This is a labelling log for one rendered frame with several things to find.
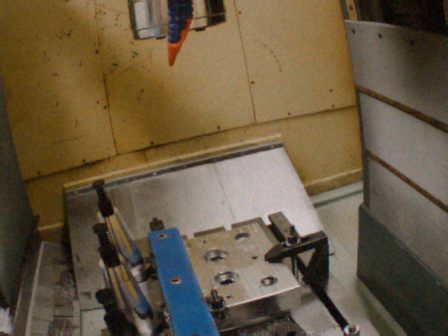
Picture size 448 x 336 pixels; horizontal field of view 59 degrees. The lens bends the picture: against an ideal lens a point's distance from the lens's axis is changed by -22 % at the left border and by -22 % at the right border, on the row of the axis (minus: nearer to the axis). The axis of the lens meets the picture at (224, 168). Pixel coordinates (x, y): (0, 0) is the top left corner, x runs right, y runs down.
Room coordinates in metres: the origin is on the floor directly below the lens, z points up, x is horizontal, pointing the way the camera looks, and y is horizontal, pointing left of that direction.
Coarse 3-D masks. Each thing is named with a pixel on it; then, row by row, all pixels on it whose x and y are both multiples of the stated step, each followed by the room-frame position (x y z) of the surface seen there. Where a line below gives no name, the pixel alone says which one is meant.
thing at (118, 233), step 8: (104, 216) 0.45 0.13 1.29; (112, 216) 0.45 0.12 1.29; (120, 216) 0.46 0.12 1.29; (112, 224) 0.45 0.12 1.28; (120, 224) 0.45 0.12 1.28; (112, 232) 0.45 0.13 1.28; (120, 232) 0.45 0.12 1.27; (128, 232) 0.46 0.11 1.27; (112, 240) 0.44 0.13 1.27; (120, 240) 0.45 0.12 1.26; (128, 240) 0.45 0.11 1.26; (120, 248) 0.44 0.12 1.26; (128, 248) 0.45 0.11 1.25; (136, 248) 0.46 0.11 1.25; (128, 256) 0.44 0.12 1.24; (136, 256) 0.45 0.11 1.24; (128, 264) 0.44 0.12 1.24; (136, 264) 0.45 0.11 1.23
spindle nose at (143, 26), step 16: (128, 0) 0.74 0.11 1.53; (144, 0) 0.70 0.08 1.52; (160, 0) 0.69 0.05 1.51; (192, 0) 0.69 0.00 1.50; (208, 0) 0.71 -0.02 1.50; (224, 0) 0.75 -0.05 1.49; (128, 16) 0.76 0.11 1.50; (144, 16) 0.71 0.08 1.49; (160, 16) 0.69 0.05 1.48; (208, 16) 0.71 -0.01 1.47; (224, 16) 0.74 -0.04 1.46; (144, 32) 0.71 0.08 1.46; (160, 32) 0.70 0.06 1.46
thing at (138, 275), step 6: (144, 252) 0.48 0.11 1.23; (144, 258) 0.47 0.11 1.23; (150, 258) 0.47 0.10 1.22; (144, 264) 0.45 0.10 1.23; (150, 264) 0.45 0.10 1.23; (138, 270) 0.44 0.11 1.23; (144, 270) 0.44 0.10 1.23; (150, 270) 0.45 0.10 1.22; (138, 276) 0.43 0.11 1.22; (144, 276) 0.44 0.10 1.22; (150, 276) 0.45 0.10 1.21; (138, 282) 0.43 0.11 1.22
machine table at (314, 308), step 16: (240, 224) 1.16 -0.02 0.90; (272, 224) 1.14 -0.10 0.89; (288, 224) 1.11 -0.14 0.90; (272, 240) 1.04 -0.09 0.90; (304, 256) 0.93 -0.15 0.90; (304, 272) 0.91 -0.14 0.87; (304, 288) 0.80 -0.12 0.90; (320, 288) 0.79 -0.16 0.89; (336, 288) 0.77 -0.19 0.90; (304, 304) 0.74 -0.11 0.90; (320, 304) 0.72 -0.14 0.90; (336, 304) 0.71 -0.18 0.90; (352, 304) 0.69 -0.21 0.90; (272, 320) 0.71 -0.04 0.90; (304, 320) 0.68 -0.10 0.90; (320, 320) 0.67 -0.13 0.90; (336, 320) 0.69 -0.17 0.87; (352, 320) 0.64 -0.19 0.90; (368, 320) 0.62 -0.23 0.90
